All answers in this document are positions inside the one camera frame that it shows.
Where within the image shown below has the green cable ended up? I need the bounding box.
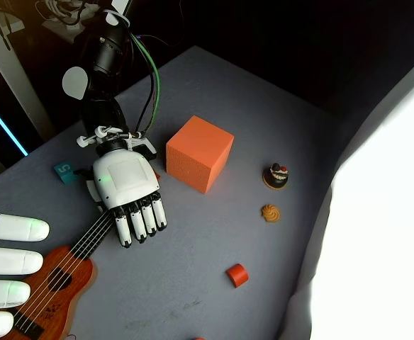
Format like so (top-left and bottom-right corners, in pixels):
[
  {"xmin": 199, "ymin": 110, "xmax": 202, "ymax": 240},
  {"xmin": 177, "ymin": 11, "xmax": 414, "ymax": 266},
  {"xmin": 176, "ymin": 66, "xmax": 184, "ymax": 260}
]
[{"xmin": 130, "ymin": 33, "xmax": 161, "ymax": 135}]

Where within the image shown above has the white cable bundle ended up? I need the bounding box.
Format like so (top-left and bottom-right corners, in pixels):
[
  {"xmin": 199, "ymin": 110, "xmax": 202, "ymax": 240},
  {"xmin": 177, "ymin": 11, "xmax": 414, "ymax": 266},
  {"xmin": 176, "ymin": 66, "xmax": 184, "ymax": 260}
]
[{"xmin": 43, "ymin": 0, "xmax": 89, "ymax": 17}]

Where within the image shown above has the teal number five block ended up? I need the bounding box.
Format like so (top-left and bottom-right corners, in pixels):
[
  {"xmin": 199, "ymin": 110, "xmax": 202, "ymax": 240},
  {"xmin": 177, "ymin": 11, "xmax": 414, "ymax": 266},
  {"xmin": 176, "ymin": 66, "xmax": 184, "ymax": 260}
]
[{"xmin": 53, "ymin": 162, "xmax": 76, "ymax": 184}]

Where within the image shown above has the grey table cloth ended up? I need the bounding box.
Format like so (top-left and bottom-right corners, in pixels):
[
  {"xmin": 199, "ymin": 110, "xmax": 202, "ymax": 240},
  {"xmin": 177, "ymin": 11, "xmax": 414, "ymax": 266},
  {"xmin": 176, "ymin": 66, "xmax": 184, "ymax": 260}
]
[{"xmin": 0, "ymin": 45, "xmax": 414, "ymax": 340}]

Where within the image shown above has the large orange cube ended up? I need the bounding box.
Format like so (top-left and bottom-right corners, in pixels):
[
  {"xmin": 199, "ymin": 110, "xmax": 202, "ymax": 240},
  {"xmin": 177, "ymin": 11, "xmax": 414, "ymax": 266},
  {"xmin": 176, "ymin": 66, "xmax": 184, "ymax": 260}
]
[{"xmin": 165, "ymin": 115, "xmax": 235, "ymax": 194}]

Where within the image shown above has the cyan light strip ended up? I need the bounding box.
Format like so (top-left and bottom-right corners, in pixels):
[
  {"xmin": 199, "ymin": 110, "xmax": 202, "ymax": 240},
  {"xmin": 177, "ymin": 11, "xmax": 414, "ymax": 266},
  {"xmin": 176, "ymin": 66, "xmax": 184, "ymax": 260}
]
[{"xmin": 0, "ymin": 91, "xmax": 29, "ymax": 157}]

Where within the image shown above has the orange wooden ukulele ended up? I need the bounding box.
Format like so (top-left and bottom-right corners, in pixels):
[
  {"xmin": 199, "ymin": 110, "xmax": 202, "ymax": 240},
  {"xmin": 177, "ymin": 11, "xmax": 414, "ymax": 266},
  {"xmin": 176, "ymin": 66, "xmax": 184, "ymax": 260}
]
[{"xmin": 0, "ymin": 169, "xmax": 162, "ymax": 340}]

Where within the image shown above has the black cable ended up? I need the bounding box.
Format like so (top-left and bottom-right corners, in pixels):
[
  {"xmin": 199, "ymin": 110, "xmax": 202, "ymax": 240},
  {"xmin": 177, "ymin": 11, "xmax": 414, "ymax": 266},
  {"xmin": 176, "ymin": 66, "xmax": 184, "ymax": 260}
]
[{"xmin": 132, "ymin": 35, "xmax": 157, "ymax": 132}]

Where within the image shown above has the toy swirl cookie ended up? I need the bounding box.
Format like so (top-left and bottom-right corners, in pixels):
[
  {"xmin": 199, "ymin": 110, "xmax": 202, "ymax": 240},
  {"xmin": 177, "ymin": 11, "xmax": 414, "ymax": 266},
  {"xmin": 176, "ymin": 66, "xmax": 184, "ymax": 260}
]
[{"xmin": 260, "ymin": 203, "xmax": 281, "ymax": 224}]

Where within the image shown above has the red-orange cylinder block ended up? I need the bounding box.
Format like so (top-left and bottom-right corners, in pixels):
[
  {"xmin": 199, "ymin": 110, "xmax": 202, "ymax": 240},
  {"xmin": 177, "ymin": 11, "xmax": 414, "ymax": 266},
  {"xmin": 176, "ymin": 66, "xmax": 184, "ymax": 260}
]
[{"xmin": 225, "ymin": 263, "xmax": 250, "ymax": 289}]

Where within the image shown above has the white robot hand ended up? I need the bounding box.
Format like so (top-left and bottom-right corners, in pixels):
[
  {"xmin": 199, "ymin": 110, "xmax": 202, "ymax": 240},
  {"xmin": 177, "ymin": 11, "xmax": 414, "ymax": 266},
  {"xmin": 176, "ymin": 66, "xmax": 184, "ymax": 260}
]
[
  {"xmin": 0, "ymin": 211, "xmax": 51, "ymax": 340},
  {"xmin": 85, "ymin": 148, "xmax": 169, "ymax": 249}
]

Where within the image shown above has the toy chocolate cake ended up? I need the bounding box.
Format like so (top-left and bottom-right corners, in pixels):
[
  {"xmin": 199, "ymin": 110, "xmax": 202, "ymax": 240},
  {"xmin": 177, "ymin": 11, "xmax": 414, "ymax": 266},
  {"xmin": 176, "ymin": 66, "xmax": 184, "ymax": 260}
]
[{"xmin": 262, "ymin": 162, "xmax": 290, "ymax": 191}]

